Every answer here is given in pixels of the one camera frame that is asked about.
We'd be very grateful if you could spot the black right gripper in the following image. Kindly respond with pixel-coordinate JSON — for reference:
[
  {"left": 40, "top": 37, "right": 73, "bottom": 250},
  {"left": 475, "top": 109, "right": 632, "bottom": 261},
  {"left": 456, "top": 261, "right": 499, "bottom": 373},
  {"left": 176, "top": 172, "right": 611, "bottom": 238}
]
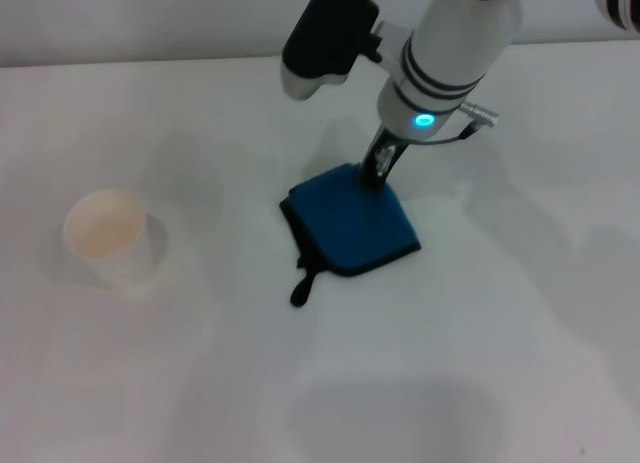
[{"left": 358, "top": 125, "right": 411, "bottom": 190}]

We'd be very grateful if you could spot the white paper cup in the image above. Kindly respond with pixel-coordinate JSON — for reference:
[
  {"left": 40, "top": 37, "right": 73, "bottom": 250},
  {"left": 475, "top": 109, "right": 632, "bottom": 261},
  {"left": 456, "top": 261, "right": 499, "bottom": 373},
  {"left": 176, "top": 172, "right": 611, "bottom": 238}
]
[{"left": 62, "top": 187, "right": 156, "bottom": 302}]

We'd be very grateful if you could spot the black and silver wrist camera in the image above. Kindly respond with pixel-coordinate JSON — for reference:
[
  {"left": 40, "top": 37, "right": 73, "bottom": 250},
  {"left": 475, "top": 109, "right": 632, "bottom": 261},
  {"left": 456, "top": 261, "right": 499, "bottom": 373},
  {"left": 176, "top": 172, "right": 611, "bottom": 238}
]
[{"left": 279, "top": 0, "right": 386, "bottom": 102}]

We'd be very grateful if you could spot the blue rag with black trim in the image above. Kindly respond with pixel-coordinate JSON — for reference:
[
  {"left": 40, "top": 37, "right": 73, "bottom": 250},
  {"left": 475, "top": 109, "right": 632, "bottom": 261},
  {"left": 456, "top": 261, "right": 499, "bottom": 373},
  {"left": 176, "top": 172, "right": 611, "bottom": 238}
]
[{"left": 278, "top": 163, "right": 422, "bottom": 308}]

